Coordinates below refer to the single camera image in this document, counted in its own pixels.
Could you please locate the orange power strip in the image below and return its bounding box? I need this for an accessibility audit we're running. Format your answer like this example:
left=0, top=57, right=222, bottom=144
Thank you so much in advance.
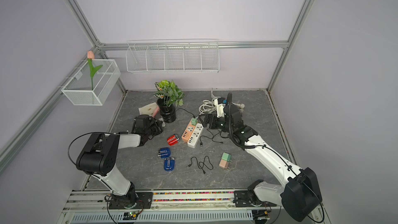
left=181, top=120, right=196, bottom=143

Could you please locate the white mesh wall basket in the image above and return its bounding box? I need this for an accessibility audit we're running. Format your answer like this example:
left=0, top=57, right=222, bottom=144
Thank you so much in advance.
left=61, top=59, right=121, bottom=106

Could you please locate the potted green plant black vase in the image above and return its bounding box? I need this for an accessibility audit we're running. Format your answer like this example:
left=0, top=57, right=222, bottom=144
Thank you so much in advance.
left=153, top=80, right=185, bottom=123

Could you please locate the red electric shaver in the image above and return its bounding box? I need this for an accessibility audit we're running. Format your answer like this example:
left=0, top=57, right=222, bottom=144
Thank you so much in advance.
left=167, top=134, right=180, bottom=146

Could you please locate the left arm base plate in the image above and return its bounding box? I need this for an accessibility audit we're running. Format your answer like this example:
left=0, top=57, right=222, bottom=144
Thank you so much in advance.
left=108, top=191, right=153, bottom=209

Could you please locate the blue electric shaver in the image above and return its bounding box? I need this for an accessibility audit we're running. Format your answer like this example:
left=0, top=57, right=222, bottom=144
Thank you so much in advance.
left=158, top=147, right=171, bottom=158
left=164, top=157, right=175, bottom=171

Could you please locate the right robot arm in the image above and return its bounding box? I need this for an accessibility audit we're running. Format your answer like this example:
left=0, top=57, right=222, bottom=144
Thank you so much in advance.
left=199, top=93, right=325, bottom=222

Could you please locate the green charger adapter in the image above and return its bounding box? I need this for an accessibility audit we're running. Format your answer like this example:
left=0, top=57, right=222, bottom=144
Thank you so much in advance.
left=191, top=118, right=199, bottom=127
left=221, top=152, right=232, bottom=162

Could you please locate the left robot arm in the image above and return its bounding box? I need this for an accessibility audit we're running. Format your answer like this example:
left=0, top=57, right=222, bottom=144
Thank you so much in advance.
left=67, top=115, right=163, bottom=209

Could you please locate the artificial pink tulip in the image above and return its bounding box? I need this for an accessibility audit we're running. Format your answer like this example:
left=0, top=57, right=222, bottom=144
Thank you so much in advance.
left=87, top=51, right=103, bottom=90

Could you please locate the blue electric shaver lower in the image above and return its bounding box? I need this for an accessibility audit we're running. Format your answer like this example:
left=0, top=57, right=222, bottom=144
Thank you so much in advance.
left=164, top=157, right=175, bottom=171

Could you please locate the green charger adapter top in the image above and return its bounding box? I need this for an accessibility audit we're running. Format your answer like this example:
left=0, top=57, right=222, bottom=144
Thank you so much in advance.
left=191, top=118, right=199, bottom=127

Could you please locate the white power strip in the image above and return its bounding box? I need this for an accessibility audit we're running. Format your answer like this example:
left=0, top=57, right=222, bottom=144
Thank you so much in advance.
left=187, top=122, right=204, bottom=148

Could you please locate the green charger adapter middle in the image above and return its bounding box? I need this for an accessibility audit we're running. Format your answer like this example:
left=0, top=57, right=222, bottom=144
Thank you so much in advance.
left=221, top=152, right=232, bottom=162

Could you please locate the white wire wall shelf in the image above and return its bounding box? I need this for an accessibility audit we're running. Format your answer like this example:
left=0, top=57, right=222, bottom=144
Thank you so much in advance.
left=125, top=39, right=220, bottom=73

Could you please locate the black usb cable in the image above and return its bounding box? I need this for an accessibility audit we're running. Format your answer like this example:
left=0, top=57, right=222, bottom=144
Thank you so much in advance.
left=186, top=156, right=215, bottom=175
left=175, top=108, right=229, bottom=148

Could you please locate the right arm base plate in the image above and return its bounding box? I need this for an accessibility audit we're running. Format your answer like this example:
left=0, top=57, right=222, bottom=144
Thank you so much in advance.
left=233, top=190, right=277, bottom=207

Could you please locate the blue electric shaver upper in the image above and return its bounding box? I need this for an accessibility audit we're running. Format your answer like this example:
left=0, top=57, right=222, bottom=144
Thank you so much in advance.
left=158, top=147, right=171, bottom=158

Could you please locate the coiled white power cord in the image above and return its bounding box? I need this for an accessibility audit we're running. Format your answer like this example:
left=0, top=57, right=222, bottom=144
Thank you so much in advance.
left=198, top=89, right=246, bottom=116

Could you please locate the pink charger adapter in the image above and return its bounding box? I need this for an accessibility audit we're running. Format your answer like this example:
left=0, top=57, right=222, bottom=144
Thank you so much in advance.
left=219, top=159, right=229, bottom=170

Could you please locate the white vented cable duct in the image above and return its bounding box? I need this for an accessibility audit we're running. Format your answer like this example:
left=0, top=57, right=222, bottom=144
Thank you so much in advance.
left=69, top=210, right=254, bottom=224

